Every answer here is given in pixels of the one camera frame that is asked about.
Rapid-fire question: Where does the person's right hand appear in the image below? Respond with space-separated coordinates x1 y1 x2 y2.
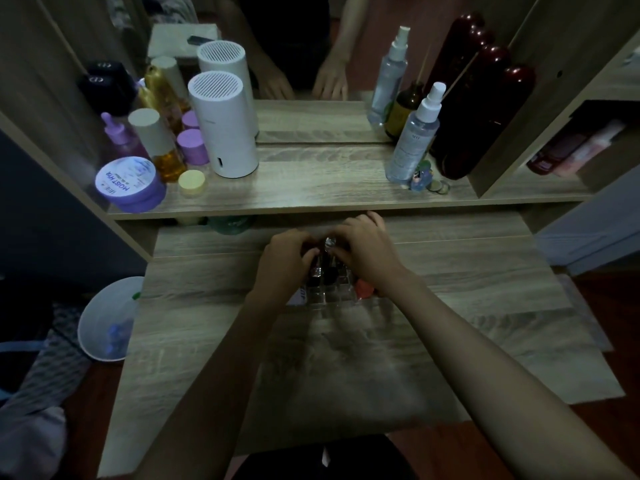
329 211 409 293

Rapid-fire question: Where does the person's left hand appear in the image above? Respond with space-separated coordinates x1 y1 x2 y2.
248 229 321 305

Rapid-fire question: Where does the person's right forearm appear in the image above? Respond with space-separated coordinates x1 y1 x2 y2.
385 269 638 480

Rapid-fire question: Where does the person's left forearm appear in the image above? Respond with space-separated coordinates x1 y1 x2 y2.
134 290 293 480

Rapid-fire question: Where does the wooden vanity shelf unit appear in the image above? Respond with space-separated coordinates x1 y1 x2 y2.
0 0 640 478

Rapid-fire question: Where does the clear acrylic lipstick organiser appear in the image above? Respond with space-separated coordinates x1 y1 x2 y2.
287 252 397 315

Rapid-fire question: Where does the green item under shelf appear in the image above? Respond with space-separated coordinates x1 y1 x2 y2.
207 215 257 236

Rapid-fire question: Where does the small colourful figurine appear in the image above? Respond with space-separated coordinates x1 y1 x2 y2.
409 161 434 192

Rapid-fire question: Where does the clear spray bottle white nozzle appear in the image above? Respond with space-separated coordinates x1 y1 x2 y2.
384 82 447 185

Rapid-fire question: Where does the mirror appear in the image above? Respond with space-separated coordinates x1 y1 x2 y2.
35 0 543 145

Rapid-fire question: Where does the small yellow lidded jar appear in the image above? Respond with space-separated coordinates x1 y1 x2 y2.
178 170 207 198

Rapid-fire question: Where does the amber reed diffuser bottle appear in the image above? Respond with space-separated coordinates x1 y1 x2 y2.
385 81 427 143

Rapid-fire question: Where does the white cylindrical humidifier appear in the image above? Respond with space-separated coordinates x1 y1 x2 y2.
187 71 260 179

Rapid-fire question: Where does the small purple lidded jar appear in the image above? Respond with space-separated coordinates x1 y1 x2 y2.
176 129 210 168

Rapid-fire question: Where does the tall dark red bottle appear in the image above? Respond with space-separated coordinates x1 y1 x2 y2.
429 44 537 181

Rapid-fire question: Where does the amber bottle with beige cap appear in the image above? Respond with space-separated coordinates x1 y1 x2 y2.
128 108 187 183

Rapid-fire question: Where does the wide purple cream jar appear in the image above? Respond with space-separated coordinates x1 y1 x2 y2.
95 156 167 214

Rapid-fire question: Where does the white waste bin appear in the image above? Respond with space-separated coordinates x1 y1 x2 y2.
77 276 146 364

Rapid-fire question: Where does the purple dropper bottle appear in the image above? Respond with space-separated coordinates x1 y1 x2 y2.
101 112 149 160

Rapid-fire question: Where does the dark red tube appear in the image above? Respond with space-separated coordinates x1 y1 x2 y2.
526 134 589 176

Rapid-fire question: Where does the person's dark clothing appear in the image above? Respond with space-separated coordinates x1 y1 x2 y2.
232 434 418 480

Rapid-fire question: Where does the pale floor mat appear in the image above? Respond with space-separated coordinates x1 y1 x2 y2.
556 274 614 353

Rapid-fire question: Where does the black faceted box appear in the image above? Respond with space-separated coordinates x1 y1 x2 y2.
76 61 139 118

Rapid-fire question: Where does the pink bottle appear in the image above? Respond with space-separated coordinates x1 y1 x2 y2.
552 119 627 178

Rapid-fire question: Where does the grey patterned cloth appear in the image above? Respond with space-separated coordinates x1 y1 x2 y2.
0 295 93 480

